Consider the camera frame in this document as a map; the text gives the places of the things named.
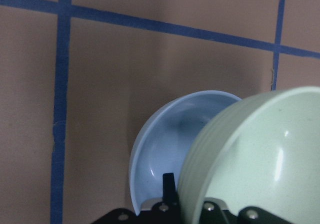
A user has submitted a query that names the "blue bowl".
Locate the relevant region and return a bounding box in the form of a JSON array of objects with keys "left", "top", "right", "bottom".
[{"left": 128, "top": 90, "right": 240, "bottom": 214}]

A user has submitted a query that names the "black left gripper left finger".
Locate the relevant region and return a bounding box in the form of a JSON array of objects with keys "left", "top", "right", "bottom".
[{"left": 162, "top": 173, "right": 178, "bottom": 206}]

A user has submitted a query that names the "green bowl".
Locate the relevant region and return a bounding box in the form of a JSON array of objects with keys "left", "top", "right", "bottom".
[{"left": 178, "top": 86, "right": 320, "bottom": 224}]

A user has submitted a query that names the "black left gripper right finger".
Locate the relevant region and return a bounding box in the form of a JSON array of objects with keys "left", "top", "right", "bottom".
[{"left": 199, "top": 198, "right": 237, "bottom": 224}]

